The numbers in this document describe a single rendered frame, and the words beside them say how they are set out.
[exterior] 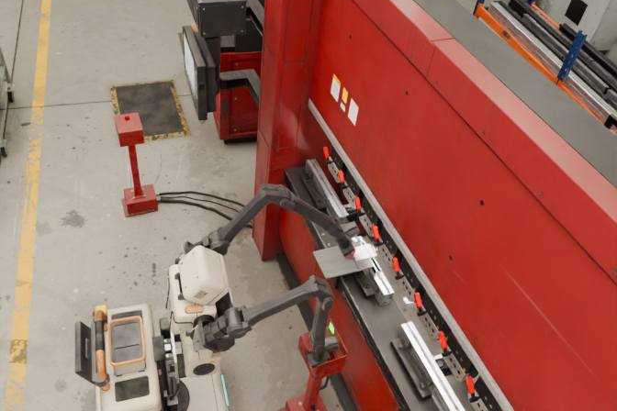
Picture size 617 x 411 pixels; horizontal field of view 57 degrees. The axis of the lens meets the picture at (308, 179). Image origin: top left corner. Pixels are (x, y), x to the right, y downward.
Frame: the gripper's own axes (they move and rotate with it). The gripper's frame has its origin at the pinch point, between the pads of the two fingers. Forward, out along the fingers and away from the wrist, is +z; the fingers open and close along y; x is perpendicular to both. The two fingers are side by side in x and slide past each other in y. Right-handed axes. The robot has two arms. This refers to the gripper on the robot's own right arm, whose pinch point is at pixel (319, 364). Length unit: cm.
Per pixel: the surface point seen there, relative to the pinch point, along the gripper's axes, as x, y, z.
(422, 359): -26, 41, -20
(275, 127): 123, 30, -43
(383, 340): -6.8, 31.4, -11.0
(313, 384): 1.4, -3.3, 25.6
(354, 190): 56, 47, -48
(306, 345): 8.4, -2.7, -7.0
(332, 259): 38, 26, -23
